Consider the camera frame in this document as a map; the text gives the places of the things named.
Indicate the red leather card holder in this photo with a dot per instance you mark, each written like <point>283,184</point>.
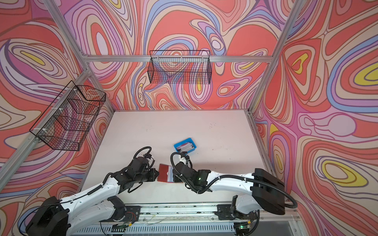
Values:
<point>166,174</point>

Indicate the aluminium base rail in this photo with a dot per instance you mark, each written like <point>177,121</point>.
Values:
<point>206,218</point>

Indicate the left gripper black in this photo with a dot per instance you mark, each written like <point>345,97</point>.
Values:
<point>153,175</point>

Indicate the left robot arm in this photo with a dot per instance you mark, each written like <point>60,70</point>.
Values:
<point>66,216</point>

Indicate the black wire basket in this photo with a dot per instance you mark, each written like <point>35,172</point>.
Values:
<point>180,67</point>
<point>67,122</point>

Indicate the black wire basket back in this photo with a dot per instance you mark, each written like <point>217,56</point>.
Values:
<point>180,67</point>

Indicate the aluminium cage frame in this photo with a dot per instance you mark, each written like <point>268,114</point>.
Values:
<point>10,167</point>

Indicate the black wire basket left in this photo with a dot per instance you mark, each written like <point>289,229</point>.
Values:
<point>67,122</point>

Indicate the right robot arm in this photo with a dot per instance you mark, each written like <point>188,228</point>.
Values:
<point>255,191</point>

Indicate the stack of credit cards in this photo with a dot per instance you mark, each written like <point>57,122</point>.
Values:
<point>185,147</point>

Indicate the blue plastic card tray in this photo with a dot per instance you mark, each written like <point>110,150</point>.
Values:
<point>186,140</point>

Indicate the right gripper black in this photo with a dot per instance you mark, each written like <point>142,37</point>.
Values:
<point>176,178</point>

